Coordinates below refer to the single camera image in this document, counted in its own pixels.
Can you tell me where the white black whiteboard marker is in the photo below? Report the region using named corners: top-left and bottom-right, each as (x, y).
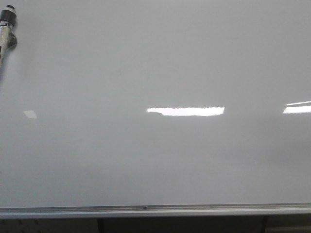
top-left (0, 5), bottom-right (17, 67)

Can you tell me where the white whiteboard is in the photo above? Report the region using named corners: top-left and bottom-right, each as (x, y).
top-left (0, 0), bottom-right (311, 208)

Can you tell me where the aluminium whiteboard frame rail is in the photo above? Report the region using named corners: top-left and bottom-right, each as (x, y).
top-left (0, 203), bottom-right (311, 219)

